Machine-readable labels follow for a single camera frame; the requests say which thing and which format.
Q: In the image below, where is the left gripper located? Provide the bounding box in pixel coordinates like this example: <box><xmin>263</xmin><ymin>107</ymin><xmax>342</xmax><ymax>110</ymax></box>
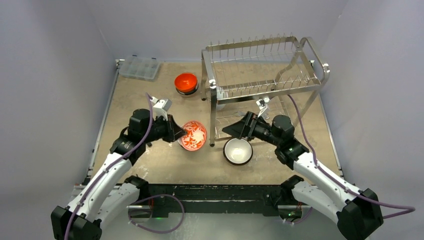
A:
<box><xmin>142</xmin><ymin>113</ymin><xmax>187</xmax><ymax>144</ymax></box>

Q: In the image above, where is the solid orange bowl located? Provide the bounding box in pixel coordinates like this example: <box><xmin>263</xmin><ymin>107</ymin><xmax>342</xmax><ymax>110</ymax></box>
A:
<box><xmin>174</xmin><ymin>72</ymin><xmax>198</xmax><ymax>91</ymax></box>

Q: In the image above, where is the stainless steel dish rack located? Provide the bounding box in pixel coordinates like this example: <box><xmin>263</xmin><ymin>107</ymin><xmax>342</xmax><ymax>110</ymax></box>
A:
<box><xmin>199</xmin><ymin>34</ymin><xmax>330</xmax><ymax>146</ymax></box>

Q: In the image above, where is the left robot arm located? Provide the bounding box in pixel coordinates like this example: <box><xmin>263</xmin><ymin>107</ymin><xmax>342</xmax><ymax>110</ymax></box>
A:
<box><xmin>50</xmin><ymin>108</ymin><xmax>187</xmax><ymax>240</ymax></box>

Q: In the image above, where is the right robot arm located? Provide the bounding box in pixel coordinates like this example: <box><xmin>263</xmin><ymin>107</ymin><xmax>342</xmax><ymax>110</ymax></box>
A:
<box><xmin>222</xmin><ymin>111</ymin><xmax>384</xmax><ymax>240</ymax></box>

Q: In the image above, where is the silver wrench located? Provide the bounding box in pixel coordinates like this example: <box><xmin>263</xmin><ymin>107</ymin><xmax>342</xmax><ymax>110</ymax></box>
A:
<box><xmin>233</xmin><ymin>111</ymin><xmax>246</xmax><ymax>118</ymax></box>

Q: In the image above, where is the white bowl with dark rim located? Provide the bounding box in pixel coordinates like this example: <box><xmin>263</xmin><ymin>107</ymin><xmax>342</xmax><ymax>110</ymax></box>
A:
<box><xmin>223</xmin><ymin>138</ymin><xmax>254</xmax><ymax>166</ymax></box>

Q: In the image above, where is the clear plastic organizer box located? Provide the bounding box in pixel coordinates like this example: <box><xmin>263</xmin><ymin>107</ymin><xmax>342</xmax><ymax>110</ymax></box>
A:
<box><xmin>119</xmin><ymin>55</ymin><xmax>162</xmax><ymax>82</ymax></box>

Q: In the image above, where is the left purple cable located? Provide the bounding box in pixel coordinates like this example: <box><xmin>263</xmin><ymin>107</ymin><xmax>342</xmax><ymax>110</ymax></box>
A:
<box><xmin>63</xmin><ymin>93</ymin><xmax>157</xmax><ymax>240</ymax></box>

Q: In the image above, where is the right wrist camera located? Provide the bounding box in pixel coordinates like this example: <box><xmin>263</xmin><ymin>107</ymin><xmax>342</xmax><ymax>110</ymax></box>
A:
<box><xmin>256</xmin><ymin>97</ymin><xmax>270</xmax><ymax>120</ymax></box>

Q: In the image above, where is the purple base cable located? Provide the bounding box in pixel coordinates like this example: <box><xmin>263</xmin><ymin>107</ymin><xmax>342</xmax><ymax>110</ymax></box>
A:
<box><xmin>127</xmin><ymin>194</ymin><xmax>185</xmax><ymax>235</ymax></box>

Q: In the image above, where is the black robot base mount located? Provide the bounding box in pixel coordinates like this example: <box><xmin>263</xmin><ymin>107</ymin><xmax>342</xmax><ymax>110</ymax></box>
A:
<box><xmin>124</xmin><ymin>175</ymin><xmax>303</xmax><ymax>218</ymax></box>

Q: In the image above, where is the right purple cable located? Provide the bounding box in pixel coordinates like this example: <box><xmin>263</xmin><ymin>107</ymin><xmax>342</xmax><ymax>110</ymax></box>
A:
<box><xmin>287</xmin><ymin>94</ymin><xmax>416</xmax><ymax>220</ymax></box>

